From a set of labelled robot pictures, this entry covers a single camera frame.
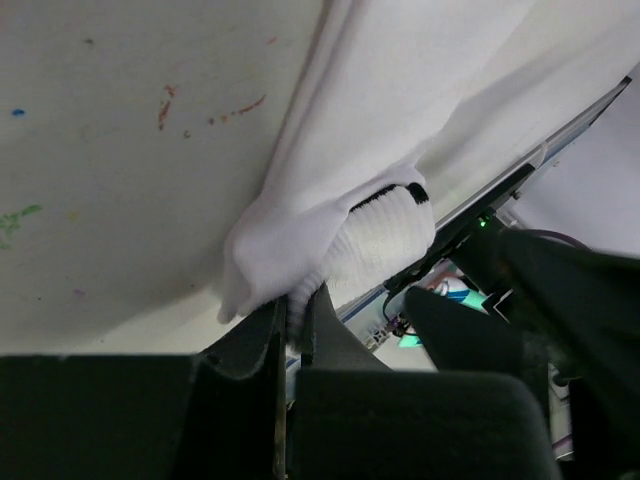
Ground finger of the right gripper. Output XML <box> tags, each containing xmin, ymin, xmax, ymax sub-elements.
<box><xmin>403</xmin><ymin>287</ymin><xmax>550</xmax><ymax>430</ymax></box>
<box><xmin>499</xmin><ymin>227</ymin><xmax>640</xmax><ymax>441</ymax></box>

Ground white sock black stripes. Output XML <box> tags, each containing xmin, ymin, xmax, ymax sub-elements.
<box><xmin>218</xmin><ymin>1</ymin><xmax>639</xmax><ymax>340</ymax></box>

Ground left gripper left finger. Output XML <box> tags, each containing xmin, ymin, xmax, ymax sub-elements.
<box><xmin>1</xmin><ymin>300</ymin><xmax>286</xmax><ymax>479</ymax></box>

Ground aluminium rail frame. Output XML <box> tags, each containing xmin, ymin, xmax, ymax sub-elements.
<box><xmin>338</xmin><ymin>77</ymin><xmax>639</xmax><ymax>343</ymax></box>

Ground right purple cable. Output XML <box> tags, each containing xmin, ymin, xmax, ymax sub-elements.
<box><xmin>519</xmin><ymin>228</ymin><xmax>589</xmax><ymax>251</ymax></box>

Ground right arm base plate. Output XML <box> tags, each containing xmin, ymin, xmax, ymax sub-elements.
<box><xmin>382</xmin><ymin>162</ymin><xmax>546</xmax><ymax>291</ymax></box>

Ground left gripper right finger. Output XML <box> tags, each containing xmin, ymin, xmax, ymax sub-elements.
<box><xmin>294</xmin><ymin>286</ymin><xmax>562</xmax><ymax>479</ymax></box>

